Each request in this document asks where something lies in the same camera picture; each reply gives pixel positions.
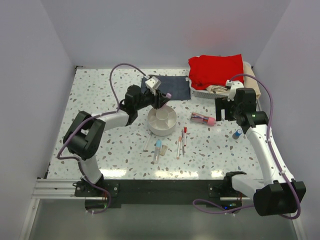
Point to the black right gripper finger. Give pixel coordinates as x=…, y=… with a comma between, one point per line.
x=228, y=110
x=221, y=106

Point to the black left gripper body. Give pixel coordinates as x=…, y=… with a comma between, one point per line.
x=146, y=100

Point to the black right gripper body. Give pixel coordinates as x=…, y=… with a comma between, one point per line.
x=238, y=109

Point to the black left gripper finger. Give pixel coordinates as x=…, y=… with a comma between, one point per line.
x=159, y=103
x=161, y=96

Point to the white round divided organizer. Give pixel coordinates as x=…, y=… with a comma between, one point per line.
x=162, y=122

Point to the pink clear pencil case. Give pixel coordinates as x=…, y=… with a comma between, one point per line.
x=202, y=119

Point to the white thin pen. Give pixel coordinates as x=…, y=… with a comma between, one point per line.
x=147, y=142

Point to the grey thin pen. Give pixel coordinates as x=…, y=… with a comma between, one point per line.
x=182, y=147

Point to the blue capped clear tube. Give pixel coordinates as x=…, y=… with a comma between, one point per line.
x=157, y=150

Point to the orange white pen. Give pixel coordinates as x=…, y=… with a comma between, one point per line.
x=178, y=147

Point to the beige eraser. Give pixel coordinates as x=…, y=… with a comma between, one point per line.
x=163, y=150

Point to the pink glue stick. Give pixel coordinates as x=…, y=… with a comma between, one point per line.
x=167, y=99

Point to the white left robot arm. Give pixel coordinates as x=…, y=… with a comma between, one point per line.
x=83, y=137

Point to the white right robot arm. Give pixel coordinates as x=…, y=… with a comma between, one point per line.
x=279, y=193

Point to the white plastic basket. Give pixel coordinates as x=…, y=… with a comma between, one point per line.
x=199, y=93

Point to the dark blue folded cloth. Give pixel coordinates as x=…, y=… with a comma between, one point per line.
x=177, y=86

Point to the beige folded cloth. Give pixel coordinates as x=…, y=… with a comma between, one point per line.
x=250, y=77

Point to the red folded cloth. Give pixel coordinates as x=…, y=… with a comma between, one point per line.
x=209, y=70

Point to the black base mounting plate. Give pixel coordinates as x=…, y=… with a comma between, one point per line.
x=113, y=193

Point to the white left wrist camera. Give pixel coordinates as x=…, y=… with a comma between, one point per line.
x=153, y=84

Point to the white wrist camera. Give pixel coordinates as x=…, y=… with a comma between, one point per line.
x=153, y=84
x=234, y=85

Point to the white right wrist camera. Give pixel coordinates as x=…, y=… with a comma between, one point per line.
x=234, y=85

